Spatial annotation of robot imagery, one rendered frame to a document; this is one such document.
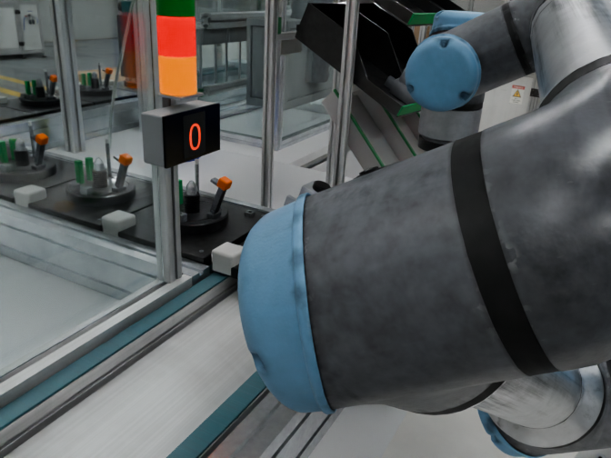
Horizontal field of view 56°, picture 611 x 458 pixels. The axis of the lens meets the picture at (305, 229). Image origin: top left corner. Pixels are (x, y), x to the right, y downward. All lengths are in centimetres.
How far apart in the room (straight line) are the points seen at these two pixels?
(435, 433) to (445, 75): 48
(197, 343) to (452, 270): 67
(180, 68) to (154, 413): 44
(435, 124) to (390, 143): 54
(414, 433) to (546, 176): 64
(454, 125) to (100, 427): 56
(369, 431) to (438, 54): 49
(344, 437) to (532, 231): 62
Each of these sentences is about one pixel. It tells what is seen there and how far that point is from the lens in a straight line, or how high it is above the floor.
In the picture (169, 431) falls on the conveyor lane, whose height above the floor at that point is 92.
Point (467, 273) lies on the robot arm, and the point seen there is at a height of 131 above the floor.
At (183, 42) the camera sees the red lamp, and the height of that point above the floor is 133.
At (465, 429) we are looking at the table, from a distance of 87.
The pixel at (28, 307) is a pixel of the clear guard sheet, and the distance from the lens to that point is 78.
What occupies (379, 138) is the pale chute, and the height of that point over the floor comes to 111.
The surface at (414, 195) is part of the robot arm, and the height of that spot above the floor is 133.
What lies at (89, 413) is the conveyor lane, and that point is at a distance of 78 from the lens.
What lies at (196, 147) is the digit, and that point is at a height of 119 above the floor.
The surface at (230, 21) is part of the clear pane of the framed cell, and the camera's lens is 208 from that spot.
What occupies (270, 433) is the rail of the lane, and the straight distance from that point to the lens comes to 67.
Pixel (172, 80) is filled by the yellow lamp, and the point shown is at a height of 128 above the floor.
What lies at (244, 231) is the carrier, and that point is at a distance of 110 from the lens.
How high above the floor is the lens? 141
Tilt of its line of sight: 23 degrees down
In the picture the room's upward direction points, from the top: 3 degrees clockwise
